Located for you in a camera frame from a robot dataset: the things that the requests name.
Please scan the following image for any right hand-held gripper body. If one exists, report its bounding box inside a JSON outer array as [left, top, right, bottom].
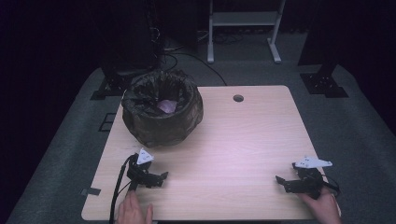
[[291, 155, 333, 201]]

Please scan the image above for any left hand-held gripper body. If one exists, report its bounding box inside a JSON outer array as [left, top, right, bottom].
[[125, 147, 157, 191]]

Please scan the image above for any bin with black bag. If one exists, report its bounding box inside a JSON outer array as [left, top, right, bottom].
[[120, 68, 205, 148]]

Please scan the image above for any person's right hand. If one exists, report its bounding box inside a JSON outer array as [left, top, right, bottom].
[[296, 186, 343, 224]]

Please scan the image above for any person's left hand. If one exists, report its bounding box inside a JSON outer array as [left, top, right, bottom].
[[115, 189, 154, 224]]

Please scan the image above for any black tape strip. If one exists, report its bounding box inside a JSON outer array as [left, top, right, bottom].
[[79, 187, 103, 197]]

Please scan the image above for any pale pink crumpled paper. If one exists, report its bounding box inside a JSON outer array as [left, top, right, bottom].
[[156, 99, 178, 115]]

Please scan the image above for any dark cabinet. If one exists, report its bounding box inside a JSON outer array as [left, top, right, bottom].
[[101, 0, 164, 74]]

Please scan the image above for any white metal stand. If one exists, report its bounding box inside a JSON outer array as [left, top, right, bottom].
[[206, 0, 287, 65]]

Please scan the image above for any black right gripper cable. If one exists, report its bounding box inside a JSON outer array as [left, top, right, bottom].
[[321, 175, 341, 198]]

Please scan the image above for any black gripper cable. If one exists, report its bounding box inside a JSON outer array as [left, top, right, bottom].
[[321, 175, 341, 198], [108, 153, 138, 224]]

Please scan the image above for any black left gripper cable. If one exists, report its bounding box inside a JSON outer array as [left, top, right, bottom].
[[108, 153, 138, 224]]

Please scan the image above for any black stand with base plate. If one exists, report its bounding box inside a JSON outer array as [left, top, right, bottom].
[[90, 66, 134, 101], [297, 0, 349, 99]]

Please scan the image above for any black floor cable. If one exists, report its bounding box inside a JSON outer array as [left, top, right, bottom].
[[160, 50, 229, 87]]

